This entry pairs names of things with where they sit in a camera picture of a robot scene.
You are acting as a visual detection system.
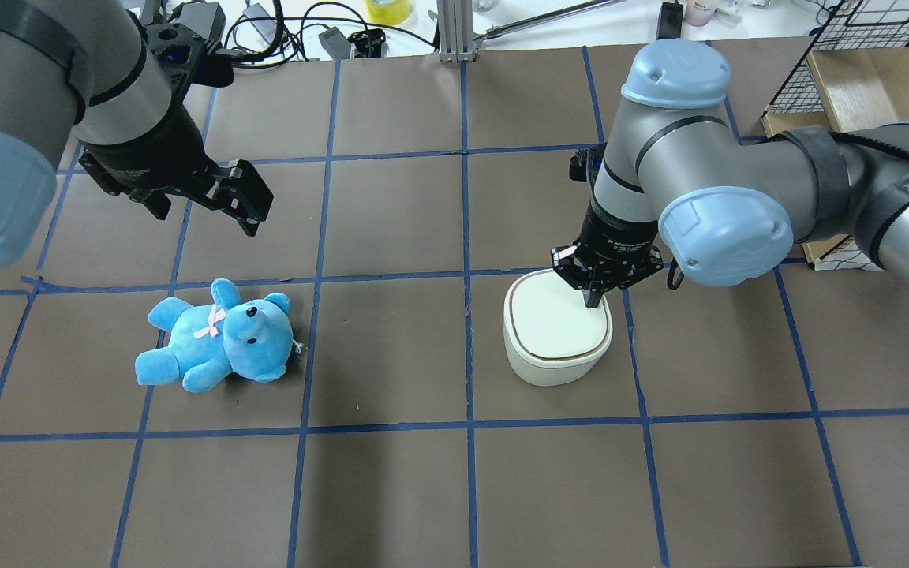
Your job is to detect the grid-patterned wooden box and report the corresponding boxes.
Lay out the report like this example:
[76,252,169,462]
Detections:
[761,0,909,272]

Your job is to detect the yellow tape roll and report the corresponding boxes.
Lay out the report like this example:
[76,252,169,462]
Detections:
[364,0,413,28]

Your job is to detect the blue teddy bear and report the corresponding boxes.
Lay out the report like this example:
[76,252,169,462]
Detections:
[134,279,305,393]

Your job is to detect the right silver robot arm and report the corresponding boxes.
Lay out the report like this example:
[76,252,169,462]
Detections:
[551,39,909,307]

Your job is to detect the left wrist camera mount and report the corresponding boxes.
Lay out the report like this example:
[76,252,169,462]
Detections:
[138,1,234,99]

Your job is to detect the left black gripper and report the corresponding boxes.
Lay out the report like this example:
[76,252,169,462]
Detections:
[78,118,275,237]

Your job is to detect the aluminium frame post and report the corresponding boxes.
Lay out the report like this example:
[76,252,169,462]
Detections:
[436,0,477,62]

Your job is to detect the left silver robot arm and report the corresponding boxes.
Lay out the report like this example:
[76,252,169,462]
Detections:
[0,1,274,268]

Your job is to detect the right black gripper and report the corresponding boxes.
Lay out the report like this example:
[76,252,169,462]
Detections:
[551,207,664,308]

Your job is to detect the white lidded trash can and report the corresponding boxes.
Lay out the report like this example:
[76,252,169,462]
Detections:
[503,269,614,387]

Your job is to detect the black power adapter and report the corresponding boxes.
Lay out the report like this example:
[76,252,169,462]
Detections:
[656,1,685,40]

